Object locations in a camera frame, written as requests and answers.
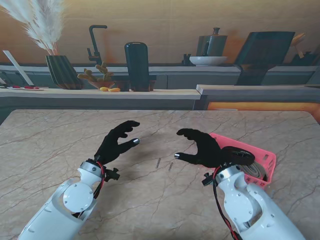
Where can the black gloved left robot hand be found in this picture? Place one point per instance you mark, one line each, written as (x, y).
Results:
(110, 147)

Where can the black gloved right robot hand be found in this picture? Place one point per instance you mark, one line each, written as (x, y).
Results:
(205, 150)

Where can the dark brown woven belt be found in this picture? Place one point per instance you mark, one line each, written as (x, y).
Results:
(240, 153)

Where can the beige woven belt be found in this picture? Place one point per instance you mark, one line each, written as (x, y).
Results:
(257, 171)

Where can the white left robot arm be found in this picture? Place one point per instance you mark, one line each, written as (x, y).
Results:
(57, 207)

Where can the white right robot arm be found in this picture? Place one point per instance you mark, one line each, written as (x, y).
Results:
(252, 207)

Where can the pink plastic storage basket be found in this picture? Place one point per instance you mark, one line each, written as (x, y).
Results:
(265, 155)

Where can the grey kitchen counter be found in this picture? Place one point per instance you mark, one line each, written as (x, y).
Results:
(100, 100)

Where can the orange fruit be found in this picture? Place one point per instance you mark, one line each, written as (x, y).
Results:
(113, 90)

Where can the yellow and tan toy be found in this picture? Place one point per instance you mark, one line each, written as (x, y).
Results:
(103, 88)

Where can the yellow brown cactus plant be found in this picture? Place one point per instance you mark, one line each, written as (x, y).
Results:
(87, 75)

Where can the dark blue rounded container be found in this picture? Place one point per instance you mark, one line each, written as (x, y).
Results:
(137, 65)

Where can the dark ribbed vase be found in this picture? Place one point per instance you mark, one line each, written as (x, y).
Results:
(62, 72)

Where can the white ceramic bowl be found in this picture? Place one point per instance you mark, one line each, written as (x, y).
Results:
(208, 60)

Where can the small black holder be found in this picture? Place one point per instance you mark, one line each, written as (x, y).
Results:
(186, 60)

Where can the plate with red slices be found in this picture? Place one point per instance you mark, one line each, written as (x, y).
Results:
(28, 87)

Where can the grey lidded jar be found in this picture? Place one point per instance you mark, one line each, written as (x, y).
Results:
(213, 45)

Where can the black kitchen faucet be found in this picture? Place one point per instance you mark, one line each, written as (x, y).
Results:
(93, 40)

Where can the dark angled range hood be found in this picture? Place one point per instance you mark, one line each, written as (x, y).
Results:
(263, 50)

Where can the white leaning board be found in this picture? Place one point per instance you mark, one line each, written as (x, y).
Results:
(17, 67)

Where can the white pampas grass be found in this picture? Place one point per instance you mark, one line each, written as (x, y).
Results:
(42, 32)

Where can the dark utensil holder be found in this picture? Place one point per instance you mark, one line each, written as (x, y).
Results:
(305, 60)

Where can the yellow kitchen utensil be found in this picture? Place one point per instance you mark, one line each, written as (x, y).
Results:
(298, 40)

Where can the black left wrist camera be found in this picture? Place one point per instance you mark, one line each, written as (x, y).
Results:
(112, 174)

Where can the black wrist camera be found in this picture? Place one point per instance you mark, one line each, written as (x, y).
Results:
(112, 174)
(208, 180)

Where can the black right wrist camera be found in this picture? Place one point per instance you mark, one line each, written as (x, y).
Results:
(208, 180)

